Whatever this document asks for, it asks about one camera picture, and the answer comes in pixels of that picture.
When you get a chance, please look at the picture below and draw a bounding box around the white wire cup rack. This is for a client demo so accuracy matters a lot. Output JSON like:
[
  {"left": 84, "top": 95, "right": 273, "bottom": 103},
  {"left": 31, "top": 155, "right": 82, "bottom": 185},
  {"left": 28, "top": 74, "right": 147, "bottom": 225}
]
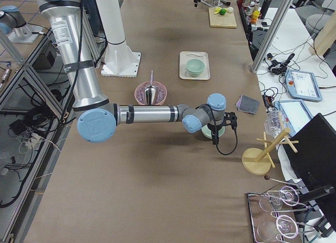
[{"left": 201, "top": 0, "right": 223, "bottom": 7}]

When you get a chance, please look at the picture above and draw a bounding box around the aluminium frame post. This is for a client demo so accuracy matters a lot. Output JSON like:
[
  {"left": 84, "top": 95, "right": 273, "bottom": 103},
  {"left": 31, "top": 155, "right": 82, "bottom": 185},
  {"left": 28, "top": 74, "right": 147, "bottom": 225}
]
[{"left": 250, "top": 0, "right": 293, "bottom": 73}]

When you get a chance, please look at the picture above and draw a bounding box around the wire glass rack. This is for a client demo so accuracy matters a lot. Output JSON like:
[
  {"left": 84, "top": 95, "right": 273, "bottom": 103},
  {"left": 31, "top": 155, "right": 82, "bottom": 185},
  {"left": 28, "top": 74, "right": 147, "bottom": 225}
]
[{"left": 246, "top": 181, "right": 321, "bottom": 242}]

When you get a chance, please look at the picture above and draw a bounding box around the green bowl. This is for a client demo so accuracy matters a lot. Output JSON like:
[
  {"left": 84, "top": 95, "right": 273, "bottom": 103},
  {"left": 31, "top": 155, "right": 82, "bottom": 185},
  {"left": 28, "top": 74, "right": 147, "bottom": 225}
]
[
  {"left": 201, "top": 125, "right": 225, "bottom": 139},
  {"left": 185, "top": 59, "right": 205, "bottom": 71},
  {"left": 185, "top": 69, "right": 203, "bottom": 78}
]

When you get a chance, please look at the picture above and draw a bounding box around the upper teach pendant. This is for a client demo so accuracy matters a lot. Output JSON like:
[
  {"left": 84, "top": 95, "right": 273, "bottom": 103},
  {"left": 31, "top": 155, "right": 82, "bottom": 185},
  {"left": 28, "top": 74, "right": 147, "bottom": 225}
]
[{"left": 285, "top": 69, "right": 322, "bottom": 102}]

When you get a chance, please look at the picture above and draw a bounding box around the wooden mug tree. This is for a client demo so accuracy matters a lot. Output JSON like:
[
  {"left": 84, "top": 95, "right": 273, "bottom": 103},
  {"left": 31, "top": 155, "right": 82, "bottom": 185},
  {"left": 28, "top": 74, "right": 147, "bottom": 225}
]
[{"left": 241, "top": 126, "right": 299, "bottom": 175}]

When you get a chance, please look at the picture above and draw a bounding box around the green bowl on tray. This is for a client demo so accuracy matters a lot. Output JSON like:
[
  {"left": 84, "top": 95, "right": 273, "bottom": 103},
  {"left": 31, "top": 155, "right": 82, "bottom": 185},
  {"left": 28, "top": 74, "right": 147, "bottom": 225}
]
[{"left": 185, "top": 69, "right": 203, "bottom": 78}]

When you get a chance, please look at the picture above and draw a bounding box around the grey folded cloth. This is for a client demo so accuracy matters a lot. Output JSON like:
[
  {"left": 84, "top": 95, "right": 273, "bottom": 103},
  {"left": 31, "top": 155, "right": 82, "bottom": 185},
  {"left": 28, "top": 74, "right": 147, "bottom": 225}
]
[{"left": 235, "top": 95, "right": 260, "bottom": 115}]

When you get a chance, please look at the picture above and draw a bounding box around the black monitor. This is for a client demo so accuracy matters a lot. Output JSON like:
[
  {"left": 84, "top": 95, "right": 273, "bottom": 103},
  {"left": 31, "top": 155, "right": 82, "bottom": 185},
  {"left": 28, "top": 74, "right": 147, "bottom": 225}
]
[{"left": 283, "top": 113, "right": 335, "bottom": 229}]

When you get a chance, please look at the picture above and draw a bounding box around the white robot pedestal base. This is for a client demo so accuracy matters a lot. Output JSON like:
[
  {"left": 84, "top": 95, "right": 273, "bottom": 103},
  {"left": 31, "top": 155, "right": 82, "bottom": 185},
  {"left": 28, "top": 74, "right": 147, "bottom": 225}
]
[{"left": 96, "top": 0, "right": 141, "bottom": 78}]

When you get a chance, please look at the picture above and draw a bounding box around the wooden cutting board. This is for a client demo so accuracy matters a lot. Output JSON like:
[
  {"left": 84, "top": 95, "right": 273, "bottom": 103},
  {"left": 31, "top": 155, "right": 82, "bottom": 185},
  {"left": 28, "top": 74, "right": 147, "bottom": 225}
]
[{"left": 208, "top": 7, "right": 237, "bottom": 28}]

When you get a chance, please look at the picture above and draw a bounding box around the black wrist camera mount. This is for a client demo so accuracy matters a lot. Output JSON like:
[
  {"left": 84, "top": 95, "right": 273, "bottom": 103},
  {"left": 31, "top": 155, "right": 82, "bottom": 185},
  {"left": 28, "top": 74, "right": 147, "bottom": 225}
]
[{"left": 223, "top": 112, "right": 237, "bottom": 130}]

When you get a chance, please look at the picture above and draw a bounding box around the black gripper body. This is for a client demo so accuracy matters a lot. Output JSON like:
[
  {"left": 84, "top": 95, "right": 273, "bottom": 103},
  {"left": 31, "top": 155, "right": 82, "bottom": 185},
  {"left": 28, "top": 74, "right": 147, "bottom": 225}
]
[{"left": 207, "top": 123, "right": 223, "bottom": 134}]

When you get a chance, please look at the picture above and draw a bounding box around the teach pendant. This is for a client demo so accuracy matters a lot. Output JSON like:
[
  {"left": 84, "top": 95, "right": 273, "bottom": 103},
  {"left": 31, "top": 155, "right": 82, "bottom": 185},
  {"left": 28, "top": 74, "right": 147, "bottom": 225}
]
[
  {"left": 274, "top": 99, "right": 313, "bottom": 137},
  {"left": 285, "top": 69, "right": 322, "bottom": 102}
]

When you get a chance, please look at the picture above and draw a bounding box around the beige serving tray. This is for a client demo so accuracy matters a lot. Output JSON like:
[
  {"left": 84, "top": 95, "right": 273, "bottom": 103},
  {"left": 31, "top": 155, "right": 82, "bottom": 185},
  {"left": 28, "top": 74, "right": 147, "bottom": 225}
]
[{"left": 179, "top": 51, "right": 211, "bottom": 80}]

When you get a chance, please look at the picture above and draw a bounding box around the clear plastic cup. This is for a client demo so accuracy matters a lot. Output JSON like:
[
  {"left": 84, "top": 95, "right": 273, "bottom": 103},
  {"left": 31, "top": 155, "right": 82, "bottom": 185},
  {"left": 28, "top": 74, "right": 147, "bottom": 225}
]
[{"left": 264, "top": 111, "right": 287, "bottom": 138}]

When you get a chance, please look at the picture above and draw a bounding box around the lower teach pendant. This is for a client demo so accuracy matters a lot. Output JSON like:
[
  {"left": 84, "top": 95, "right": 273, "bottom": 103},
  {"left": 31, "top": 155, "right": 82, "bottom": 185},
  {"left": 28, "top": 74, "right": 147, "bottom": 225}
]
[{"left": 274, "top": 99, "right": 313, "bottom": 137}]

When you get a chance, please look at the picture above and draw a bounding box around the metal ice scoop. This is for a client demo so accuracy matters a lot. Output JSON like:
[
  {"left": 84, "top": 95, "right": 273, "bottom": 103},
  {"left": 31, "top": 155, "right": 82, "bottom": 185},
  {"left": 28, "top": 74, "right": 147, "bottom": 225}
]
[{"left": 143, "top": 70, "right": 158, "bottom": 105}]

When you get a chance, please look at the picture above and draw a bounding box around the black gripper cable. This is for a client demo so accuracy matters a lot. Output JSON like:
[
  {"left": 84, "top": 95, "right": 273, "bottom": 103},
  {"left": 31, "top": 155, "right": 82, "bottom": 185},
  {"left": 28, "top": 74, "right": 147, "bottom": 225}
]
[{"left": 204, "top": 106, "right": 239, "bottom": 156}]

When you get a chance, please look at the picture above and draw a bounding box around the pink bowl with ice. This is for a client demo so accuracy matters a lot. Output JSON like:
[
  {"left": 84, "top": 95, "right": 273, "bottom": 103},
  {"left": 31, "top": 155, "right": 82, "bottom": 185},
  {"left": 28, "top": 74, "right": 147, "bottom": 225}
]
[{"left": 134, "top": 81, "right": 167, "bottom": 105}]

